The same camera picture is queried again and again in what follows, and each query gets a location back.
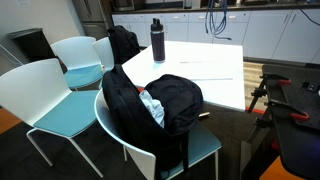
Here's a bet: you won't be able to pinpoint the white chair holding open backpack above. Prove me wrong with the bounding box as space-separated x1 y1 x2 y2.
93 88 223 180

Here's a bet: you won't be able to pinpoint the black closed backpack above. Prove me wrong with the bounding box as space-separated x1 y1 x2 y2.
106 25 142 65

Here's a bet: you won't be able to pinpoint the dark maroon water bottle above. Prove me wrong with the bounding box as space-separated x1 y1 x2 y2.
149 17 167 64

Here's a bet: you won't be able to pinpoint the black open backpack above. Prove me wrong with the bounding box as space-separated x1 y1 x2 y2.
101 63 205 178

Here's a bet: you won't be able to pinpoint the black trash bin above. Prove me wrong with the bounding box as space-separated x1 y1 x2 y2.
6 27 57 63

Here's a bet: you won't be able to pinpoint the white chair teal seat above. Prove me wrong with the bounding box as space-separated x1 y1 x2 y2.
0 57 105 179
91 36 116 73
49 35 105 92

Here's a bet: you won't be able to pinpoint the blue cable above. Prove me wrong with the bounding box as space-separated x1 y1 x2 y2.
204 0 233 42

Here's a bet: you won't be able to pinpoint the light patterned cloth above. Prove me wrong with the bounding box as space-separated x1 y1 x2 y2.
138 89 166 130

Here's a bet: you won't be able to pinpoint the stainless steel fridge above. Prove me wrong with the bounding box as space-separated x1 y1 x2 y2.
72 0 113 39

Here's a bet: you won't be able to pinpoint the red handled black clamp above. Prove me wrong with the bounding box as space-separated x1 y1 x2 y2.
247 73 293 115
252 99 311 129

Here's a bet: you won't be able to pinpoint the black breadboard robot platform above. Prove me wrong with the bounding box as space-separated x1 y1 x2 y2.
239 62 320 180

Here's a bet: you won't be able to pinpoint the black power switch box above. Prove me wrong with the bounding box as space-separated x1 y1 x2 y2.
301 78 320 93

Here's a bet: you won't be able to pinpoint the black wall cable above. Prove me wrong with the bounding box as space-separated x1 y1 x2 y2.
295 1 320 27

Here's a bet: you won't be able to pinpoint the small beige strap end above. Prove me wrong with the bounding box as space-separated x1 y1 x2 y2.
198 111 212 120

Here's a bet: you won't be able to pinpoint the white lower cabinets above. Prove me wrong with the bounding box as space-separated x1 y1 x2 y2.
111 8 320 65

